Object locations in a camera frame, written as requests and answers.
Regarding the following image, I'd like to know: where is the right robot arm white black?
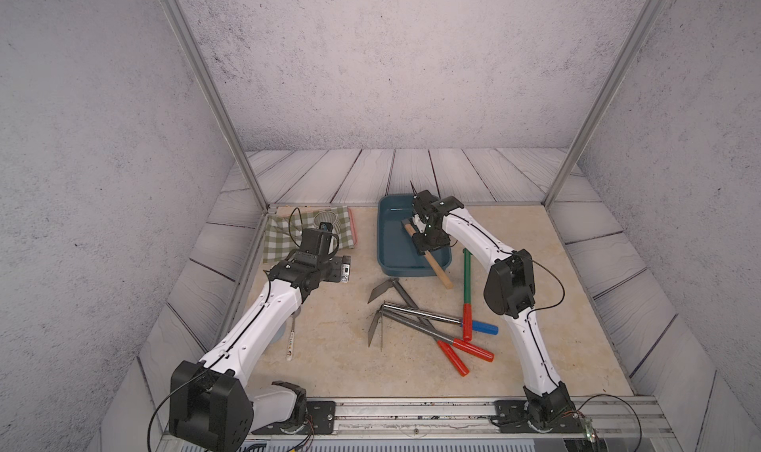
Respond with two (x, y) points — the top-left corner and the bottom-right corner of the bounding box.
(411, 190), (576, 432)

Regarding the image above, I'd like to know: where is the red handle hoe lower blade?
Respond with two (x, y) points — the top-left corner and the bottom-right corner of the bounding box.
(368, 308), (495, 362)

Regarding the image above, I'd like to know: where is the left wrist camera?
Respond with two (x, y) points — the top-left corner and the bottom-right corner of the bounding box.
(327, 256), (351, 283)

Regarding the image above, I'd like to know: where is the red handle hoe upper blade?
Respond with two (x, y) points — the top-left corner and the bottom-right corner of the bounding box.
(369, 278), (470, 377)

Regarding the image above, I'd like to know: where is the striped ceramic cup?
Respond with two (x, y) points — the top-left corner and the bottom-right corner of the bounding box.
(313, 209), (339, 232)

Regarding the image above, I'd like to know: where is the wooden handle hoe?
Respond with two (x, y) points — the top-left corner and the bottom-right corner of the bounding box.
(402, 220), (454, 289)

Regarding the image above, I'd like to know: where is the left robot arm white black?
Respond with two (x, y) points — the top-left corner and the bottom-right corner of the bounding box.
(163, 222), (351, 451)

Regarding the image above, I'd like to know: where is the red handle hoe blade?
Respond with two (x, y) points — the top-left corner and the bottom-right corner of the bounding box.
(368, 308), (495, 362)
(369, 278), (470, 377)

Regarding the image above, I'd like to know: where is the aluminium front rail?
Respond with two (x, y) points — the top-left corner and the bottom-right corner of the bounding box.
(240, 395), (682, 451)

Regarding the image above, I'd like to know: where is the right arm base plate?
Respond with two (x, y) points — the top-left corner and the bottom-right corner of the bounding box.
(489, 400), (584, 434)

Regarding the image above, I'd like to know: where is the green white checkered cloth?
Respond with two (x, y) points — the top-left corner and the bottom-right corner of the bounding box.
(263, 206), (353, 264)

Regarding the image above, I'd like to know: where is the green red handle hoe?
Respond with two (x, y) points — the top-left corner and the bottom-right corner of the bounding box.
(462, 249), (473, 342)

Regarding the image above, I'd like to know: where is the teal plastic storage box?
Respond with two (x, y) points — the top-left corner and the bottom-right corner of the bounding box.
(377, 193), (436, 278)

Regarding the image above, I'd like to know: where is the blue handle metal hoe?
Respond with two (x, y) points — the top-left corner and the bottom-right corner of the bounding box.
(382, 303), (499, 336)

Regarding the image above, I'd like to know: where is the light blue plastic cup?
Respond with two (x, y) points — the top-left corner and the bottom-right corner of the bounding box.
(271, 317), (293, 344)

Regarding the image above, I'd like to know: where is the aluminium frame post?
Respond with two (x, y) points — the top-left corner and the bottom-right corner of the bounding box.
(159, 0), (269, 211)
(542, 0), (668, 209)

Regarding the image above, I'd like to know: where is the right aluminium frame post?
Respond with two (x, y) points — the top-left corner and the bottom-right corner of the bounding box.
(542, 0), (668, 209)

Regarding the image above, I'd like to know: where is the left aluminium frame post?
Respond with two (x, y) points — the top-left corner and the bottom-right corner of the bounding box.
(159, 0), (269, 211)

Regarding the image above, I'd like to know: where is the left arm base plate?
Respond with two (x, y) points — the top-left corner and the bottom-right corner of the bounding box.
(250, 400), (337, 435)

